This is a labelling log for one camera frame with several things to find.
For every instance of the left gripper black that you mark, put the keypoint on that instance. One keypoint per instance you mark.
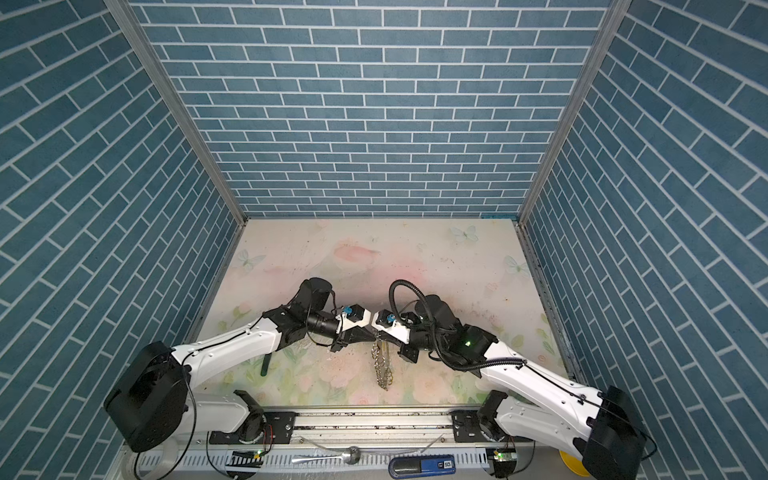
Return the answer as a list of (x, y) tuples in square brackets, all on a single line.
[(364, 335)]

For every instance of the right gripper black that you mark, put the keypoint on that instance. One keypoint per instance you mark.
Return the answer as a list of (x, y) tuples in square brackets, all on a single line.
[(407, 352)]

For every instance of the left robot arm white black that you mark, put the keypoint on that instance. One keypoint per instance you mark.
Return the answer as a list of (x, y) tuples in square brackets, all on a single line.
[(151, 402)]

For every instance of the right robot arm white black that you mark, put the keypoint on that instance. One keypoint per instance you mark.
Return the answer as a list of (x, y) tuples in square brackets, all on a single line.
[(600, 428)]

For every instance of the blue black device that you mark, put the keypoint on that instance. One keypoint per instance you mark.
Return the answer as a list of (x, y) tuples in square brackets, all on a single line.
[(411, 467)]

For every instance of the metal rod tool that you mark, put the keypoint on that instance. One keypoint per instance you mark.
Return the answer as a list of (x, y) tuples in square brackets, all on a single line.
[(352, 455)]

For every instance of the yellow tape roll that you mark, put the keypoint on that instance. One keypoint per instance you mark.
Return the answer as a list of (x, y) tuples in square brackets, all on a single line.
[(574, 465)]

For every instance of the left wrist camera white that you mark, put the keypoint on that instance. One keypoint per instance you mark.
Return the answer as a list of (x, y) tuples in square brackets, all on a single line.
[(352, 317)]

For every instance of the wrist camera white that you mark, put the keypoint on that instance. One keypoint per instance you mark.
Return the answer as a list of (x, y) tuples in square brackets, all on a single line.
[(352, 317), (390, 328)]

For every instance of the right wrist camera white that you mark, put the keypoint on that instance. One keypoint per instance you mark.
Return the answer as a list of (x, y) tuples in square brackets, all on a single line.
[(390, 328)]

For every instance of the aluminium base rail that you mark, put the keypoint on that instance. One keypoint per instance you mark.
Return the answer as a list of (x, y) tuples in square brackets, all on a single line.
[(211, 455)]

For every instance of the aluminium corner post right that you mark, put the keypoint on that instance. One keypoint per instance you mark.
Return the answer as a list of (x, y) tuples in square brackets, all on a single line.
[(596, 55)]

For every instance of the aluminium corner post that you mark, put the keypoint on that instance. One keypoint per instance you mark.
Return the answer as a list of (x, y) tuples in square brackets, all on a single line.
[(128, 23), (596, 55)]

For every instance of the aluminium corner post left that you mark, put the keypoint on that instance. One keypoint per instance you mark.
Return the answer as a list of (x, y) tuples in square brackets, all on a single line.
[(128, 23)]

